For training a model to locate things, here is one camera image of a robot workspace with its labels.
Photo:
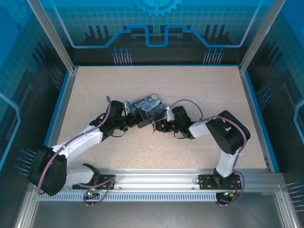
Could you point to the aluminium front rail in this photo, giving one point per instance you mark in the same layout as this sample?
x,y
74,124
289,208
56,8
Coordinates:
x,y
154,178

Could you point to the blue edge strip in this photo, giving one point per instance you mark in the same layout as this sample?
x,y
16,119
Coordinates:
x,y
36,166
274,164

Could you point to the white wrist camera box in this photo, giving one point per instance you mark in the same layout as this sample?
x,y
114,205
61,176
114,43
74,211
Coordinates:
x,y
127,106
169,114

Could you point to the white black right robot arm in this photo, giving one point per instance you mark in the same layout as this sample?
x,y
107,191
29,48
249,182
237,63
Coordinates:
x,y
199,129

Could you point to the small LED circuit board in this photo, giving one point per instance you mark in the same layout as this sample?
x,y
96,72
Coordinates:
x,y
89,193
230,193

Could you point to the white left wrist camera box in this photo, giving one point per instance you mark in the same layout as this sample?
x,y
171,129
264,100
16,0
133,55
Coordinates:
x,y
127,106

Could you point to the aluminium frame post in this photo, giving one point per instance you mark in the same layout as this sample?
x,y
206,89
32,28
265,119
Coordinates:
x,y
259,38
57,40

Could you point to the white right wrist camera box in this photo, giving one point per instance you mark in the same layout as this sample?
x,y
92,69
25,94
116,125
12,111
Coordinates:
x,y
169,114

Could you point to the aluminium side rail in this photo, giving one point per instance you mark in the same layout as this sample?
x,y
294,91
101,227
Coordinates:
x,y
254,118
59,118

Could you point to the metal shelf tray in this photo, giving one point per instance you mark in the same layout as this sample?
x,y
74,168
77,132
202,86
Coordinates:
x,y
154,216

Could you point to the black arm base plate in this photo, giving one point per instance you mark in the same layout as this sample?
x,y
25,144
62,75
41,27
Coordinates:
x,y
104,181
205,181

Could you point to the starry night print box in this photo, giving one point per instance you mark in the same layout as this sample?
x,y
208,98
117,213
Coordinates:
x,y
152,104

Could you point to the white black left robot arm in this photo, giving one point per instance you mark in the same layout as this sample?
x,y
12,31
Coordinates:
x,y
80,143

